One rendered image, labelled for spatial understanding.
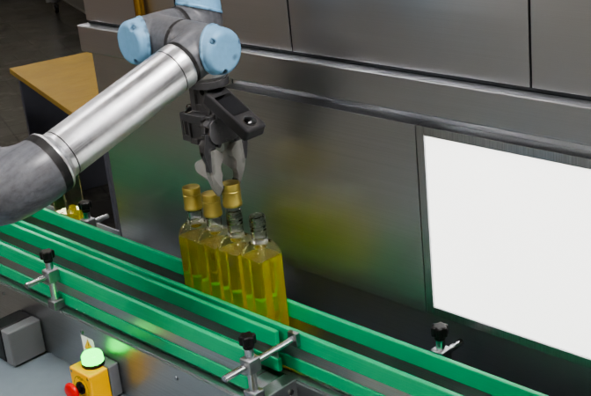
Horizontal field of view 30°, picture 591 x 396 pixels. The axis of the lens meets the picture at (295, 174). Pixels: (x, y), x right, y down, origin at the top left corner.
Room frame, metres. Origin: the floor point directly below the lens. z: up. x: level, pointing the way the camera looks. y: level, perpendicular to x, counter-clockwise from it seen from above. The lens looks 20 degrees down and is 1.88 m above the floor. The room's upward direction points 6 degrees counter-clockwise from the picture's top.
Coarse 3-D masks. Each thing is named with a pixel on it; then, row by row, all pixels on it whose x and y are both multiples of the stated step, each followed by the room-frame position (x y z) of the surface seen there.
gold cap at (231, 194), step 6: (228, 180) 1.84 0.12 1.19; (234, 180) 1.84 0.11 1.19; (228, 186) 1.82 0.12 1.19; (234, 186) 1.82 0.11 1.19; (228, 192) 1.82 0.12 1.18; (234, 192) 1.82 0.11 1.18; (240, 192) 1.83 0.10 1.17; (228, 198) 1.82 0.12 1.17; (234, 198) 1.82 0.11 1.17; (240, 198) 1.83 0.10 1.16; (228, 204) 1.82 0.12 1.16; (234, 204) 1.82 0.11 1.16; (240, 204) 1.83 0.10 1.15
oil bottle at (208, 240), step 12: (204, 240) 1.86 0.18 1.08; (216, 240) 1.85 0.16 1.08; (204, 252) 1.86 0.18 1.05; (216, 252) 1.84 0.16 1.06; (204, 264) 1.87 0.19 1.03; (216, 264) 1.84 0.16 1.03; (204, 276) 1.87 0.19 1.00; (216, 276) 1.84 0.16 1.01; (204, 288) 1.87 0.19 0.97; (216, 288) 1.85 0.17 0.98
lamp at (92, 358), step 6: (90, 348) 1.90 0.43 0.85; (96, 348) 1.90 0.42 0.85; (84, 354) 1.89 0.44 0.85; (90, 354) 1.88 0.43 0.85; (96, 354) 1.88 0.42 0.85; (102, 354) 1.89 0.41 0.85; (84, 360) 1.87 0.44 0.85; (90, 360) 1.87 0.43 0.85; (96, 360) 1.87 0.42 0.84; (102, 360) 1.88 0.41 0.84; (84, 366) 1.87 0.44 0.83; (90, 366) 1.87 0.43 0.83; (96, 366) 1.87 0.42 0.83
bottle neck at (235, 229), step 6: (228, 210) 1.84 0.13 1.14; (234, 210) 1.85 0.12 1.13; (240, 210) 1.83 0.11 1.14; (228, 216) 1.82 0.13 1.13; (234, 216) 1.82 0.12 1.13; (240, 216) 1.83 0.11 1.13; (228, 222) 1.83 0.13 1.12; (234, 222) 1.82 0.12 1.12; (240, 222) 1.83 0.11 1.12; (228, 228) 1.83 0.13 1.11; (234, 228) 1.82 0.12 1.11; (240, 228) 1.83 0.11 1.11; (228, 234) 1.83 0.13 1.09; (234, 234) 1.82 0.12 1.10; (240, 234) 1.82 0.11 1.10
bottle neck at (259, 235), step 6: (252, 216) 1.80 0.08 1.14; (258, 216) 1.81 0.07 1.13; (264, 216) 1.79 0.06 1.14; (252, 222) 1.78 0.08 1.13; (258, 222) 1.78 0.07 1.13; (264, 222) 1.79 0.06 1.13; (252, 228) 1.78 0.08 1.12; (258, 228) 1.78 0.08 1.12; (264, 228) 1.79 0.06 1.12; (252, 234) 1.79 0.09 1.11; (258, 234) 1.78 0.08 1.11; (264, 234) 1.79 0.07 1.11; (252, 240) 1.79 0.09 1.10; (258, 240) 1.78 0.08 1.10; (264, 240) 1.78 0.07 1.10
